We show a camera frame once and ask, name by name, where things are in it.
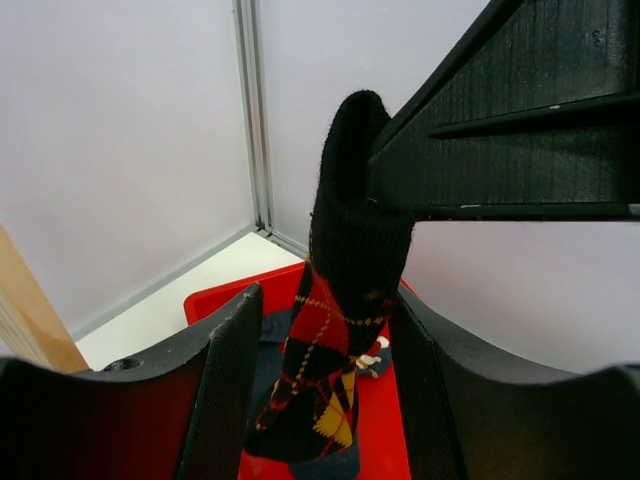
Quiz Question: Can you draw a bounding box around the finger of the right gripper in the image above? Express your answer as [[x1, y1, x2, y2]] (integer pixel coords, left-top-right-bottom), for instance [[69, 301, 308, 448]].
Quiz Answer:
[[367, 1, 639, 221]]

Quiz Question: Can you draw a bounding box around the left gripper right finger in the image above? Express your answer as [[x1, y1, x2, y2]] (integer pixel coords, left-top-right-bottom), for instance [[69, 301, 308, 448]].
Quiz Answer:
[[390, 287, 639, 479]]

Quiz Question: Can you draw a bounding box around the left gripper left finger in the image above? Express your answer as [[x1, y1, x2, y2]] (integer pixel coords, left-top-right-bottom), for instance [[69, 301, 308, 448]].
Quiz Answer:
[[1, 285, 263, 479]]

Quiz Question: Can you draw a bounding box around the wooden hanger rack frame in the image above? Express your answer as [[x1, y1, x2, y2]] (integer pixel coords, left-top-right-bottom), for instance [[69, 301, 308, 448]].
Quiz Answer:
[[1, 230, 89, 373]]

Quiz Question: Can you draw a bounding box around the navy sock in bin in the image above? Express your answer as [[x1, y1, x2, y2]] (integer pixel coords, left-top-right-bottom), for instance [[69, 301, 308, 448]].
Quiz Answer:
[[356, 335, 392, 378]]

